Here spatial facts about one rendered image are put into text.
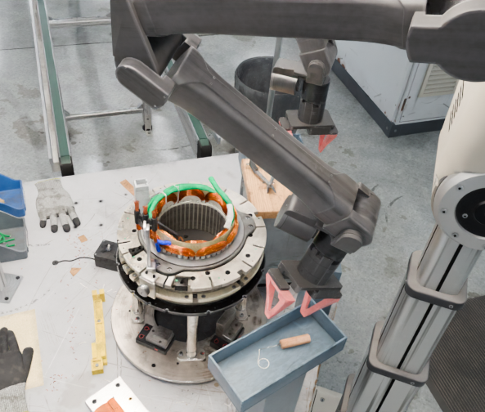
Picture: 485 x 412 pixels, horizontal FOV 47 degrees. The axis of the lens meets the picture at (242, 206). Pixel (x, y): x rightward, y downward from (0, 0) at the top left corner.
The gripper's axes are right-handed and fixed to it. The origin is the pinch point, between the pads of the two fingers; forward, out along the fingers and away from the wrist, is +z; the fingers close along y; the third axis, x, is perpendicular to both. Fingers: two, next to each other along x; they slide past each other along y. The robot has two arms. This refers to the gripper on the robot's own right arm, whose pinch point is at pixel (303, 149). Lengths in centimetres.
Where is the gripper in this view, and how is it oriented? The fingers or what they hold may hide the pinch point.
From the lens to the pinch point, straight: 135.4
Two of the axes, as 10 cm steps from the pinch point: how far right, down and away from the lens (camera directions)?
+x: 1.6, 6.9, -7.1
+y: -9.8, 0.6, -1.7
